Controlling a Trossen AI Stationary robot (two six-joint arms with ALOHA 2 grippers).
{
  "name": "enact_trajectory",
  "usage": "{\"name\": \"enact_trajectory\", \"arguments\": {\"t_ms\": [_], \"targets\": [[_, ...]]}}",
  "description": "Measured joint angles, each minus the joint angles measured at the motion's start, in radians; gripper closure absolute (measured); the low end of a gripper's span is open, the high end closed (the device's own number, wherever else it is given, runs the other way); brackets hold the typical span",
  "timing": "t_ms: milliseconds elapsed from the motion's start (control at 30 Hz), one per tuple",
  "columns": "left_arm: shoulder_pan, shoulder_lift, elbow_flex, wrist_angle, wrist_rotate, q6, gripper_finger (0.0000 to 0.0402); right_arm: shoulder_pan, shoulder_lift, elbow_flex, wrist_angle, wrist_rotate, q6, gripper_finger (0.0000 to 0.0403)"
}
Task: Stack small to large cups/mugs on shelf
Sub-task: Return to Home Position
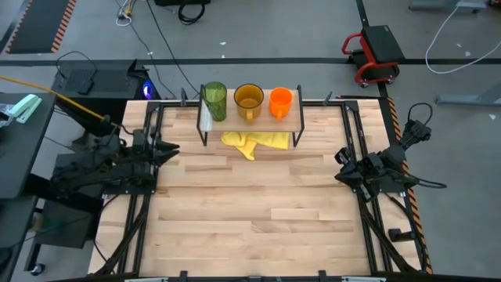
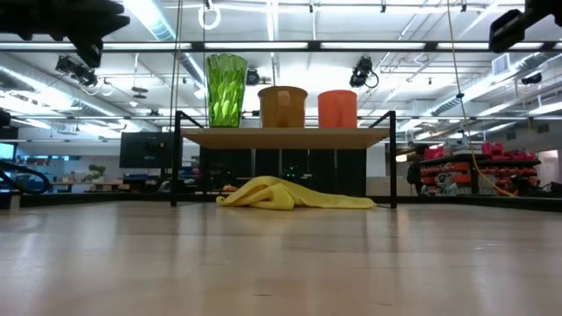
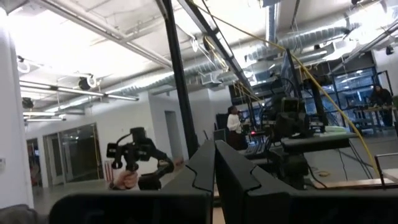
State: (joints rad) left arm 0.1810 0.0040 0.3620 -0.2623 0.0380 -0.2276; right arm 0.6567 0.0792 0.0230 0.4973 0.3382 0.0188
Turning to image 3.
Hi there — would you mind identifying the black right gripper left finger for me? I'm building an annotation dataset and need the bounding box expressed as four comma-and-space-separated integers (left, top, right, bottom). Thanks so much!
160, 139, 216, 195

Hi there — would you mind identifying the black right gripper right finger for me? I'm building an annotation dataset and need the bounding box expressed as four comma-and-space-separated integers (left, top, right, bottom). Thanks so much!
215, 139, 296, 224

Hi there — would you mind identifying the person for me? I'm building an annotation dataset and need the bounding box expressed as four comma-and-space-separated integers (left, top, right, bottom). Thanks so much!
368, 84, 394, 128
226, 105, 249, 151

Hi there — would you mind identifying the person's hand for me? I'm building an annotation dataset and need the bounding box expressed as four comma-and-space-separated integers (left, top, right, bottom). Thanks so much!
110, 170, 139, 190

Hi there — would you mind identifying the black desk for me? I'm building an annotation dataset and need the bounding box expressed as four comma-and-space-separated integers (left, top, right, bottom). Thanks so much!
281, 132, 358, 153

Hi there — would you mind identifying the glass door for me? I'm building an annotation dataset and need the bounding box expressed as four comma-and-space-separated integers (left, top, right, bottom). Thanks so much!
42, 123, 104, 187

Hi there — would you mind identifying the ceiling light tube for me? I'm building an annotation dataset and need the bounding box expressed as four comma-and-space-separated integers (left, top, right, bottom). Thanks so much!
19, 80, 140, 102

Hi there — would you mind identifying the black handheld camera gimbal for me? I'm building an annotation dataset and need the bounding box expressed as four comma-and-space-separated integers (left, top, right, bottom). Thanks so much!
106, 126, 175, 191

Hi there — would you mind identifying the black aluminium table frame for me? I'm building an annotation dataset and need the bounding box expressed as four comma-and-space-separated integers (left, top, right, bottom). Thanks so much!
155, 0, 256, 159

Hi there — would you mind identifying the yellow cable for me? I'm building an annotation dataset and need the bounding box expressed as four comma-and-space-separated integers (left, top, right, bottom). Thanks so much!
191, 0, 382, 179

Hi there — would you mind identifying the wooden shelf with black frame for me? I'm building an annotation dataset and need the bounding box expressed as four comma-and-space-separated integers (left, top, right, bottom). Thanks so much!
374, 151, 398, 189

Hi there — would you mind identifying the silver ventilation duct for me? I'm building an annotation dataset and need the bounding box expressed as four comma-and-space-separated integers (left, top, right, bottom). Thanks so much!
118, 26, 352, 97

